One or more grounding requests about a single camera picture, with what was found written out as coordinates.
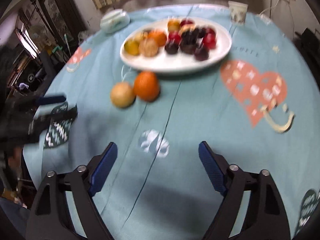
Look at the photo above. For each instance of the dark red plum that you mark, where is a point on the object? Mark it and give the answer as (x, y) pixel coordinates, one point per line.
(211, 31)
(187, 21)

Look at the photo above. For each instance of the large tan apricot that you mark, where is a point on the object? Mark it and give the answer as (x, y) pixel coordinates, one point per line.
(148, 48)

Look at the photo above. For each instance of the white ceramic lidded jar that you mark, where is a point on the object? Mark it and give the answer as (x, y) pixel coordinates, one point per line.
(113, 21)

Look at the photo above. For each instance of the orange persimmon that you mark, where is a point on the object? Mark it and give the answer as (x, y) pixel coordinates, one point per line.
(173, 25)

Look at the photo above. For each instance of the black media desk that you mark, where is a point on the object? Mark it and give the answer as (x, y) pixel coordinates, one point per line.
(310, 45)

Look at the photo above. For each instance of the white extension socket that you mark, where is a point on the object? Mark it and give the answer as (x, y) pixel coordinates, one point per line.
(264, 18)

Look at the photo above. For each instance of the white electric fan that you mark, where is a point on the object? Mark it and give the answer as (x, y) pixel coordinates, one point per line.
(37, 35)

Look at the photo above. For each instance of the white plate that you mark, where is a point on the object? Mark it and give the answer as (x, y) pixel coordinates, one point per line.
(175, 63)

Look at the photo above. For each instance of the small striped tan fruit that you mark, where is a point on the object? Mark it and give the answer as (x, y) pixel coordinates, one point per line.
(187, 28)

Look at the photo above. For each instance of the printed paper cup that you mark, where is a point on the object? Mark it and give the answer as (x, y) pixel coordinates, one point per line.
(237, 12)

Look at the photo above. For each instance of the person's left hand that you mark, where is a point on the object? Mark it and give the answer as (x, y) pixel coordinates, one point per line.
(13, 158)

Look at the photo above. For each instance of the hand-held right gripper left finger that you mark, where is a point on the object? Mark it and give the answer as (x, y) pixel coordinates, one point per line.
(103, 170)

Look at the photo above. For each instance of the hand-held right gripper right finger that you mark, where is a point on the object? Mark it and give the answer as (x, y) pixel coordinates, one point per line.
(212, 170)

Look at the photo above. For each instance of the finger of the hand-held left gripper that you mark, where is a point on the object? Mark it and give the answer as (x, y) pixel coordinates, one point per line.
(55, 120)
(51, 99)

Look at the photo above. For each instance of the dark purple fruit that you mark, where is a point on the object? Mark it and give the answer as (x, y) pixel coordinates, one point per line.
(188, 48)
(202, 31)
(189, 36)
(171, 48)
(201, 54)

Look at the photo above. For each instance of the dark framed painting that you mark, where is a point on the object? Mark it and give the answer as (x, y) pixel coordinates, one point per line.
(53, 7)

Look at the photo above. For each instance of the orange tangerine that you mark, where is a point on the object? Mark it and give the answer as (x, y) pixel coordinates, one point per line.
(146, 86)
(158, 38)

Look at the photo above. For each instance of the yellow peach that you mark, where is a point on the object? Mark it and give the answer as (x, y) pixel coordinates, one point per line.
(122, 95)

